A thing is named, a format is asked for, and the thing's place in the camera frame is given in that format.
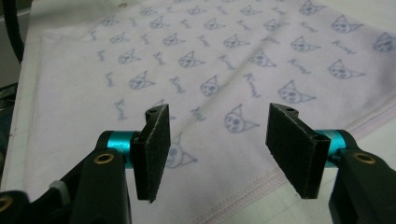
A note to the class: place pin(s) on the white foam mat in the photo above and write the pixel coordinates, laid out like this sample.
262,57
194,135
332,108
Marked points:
271,212

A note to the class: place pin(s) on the pale lilac cloth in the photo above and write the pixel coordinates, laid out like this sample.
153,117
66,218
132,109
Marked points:
218,53

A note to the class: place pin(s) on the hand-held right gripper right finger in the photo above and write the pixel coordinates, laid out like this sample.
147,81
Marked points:
295,149

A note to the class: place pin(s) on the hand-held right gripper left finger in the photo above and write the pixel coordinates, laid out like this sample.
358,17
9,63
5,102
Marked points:
152,152

